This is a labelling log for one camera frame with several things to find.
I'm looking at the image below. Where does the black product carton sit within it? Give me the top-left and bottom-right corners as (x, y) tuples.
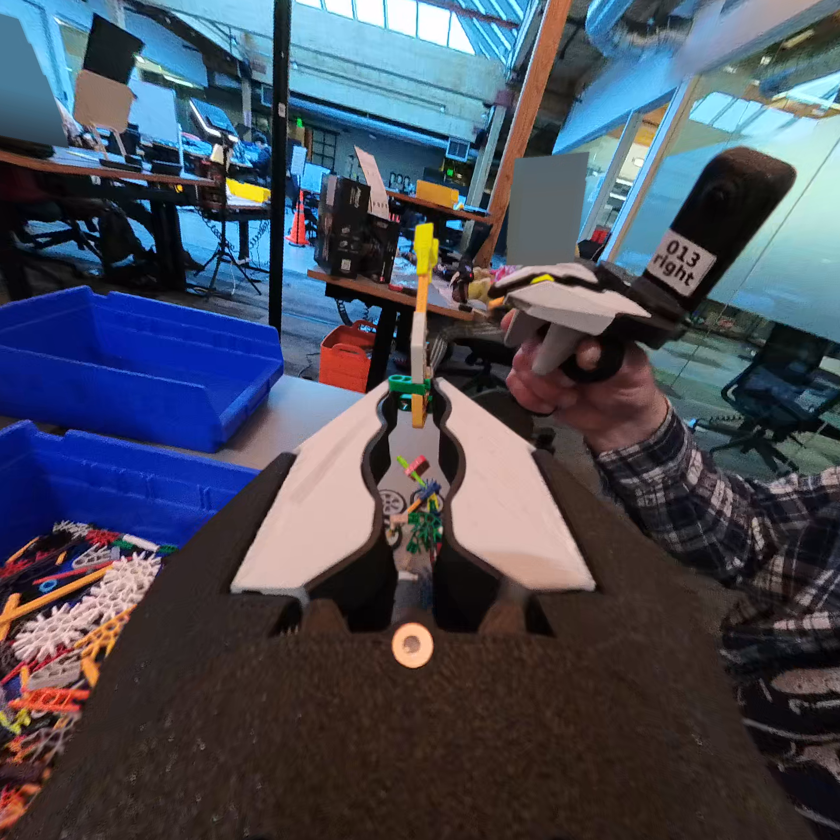
(315, 175), (403, 284)

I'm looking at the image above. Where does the yellow orange rod assembly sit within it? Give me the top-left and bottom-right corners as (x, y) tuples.
(386, 224), (442, 429)

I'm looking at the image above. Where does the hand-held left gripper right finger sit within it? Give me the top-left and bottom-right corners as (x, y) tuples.
(431, 381), (595, 618)

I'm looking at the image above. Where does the black metal pole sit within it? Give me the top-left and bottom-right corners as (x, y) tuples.
(268, 0), (294, 332)

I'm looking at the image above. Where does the red rod toy assembly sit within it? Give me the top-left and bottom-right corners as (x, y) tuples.
(381, 453), (447, 568)

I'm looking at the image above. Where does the yellow box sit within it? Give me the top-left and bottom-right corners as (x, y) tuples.
(415, 180), (462, 212)

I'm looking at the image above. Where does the blue plastic bin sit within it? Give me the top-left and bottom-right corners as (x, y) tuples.
(0, 420), (261, 840)
(0, 287), (286, 455)

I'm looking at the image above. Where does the black office chair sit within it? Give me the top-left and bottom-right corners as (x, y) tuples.
(693, 326), (840, 476)

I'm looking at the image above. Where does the person's right forearm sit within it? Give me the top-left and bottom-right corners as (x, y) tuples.
(591, 407), (840, 637)

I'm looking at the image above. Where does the pile of colourful toy pieces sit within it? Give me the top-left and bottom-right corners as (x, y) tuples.
(0, 521), (174, 825)

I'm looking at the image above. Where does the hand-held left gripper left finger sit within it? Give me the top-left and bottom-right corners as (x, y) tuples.
(231, 381), (397, 618)

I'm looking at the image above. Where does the red crate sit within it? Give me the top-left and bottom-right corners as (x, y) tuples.
(319, 322), (383, 395)

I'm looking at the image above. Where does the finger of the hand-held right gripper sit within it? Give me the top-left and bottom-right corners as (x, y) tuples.
(506, 285), (653, 376)
(486, 263), (618, 298)

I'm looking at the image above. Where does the person's right hand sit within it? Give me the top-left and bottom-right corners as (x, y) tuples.
(503, 313), (672, 455)

